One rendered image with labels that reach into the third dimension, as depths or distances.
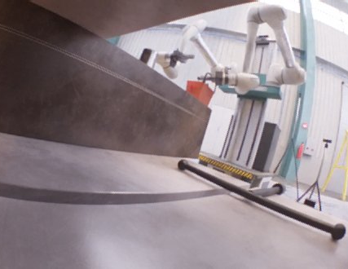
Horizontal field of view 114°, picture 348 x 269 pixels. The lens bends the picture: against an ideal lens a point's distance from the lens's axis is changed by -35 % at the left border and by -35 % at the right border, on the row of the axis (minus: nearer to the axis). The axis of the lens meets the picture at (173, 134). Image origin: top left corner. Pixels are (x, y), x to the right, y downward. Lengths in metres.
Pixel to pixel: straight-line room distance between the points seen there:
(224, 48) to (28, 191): 8.50
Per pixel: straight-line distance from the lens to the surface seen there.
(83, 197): 0.32
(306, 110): 7.06
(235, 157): 1.86
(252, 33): 1.36
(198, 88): 1.13
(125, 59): 0.68
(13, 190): 0.31
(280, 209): 0.52
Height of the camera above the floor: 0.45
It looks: 1 degrees down
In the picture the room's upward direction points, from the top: 17 degrees clockwise
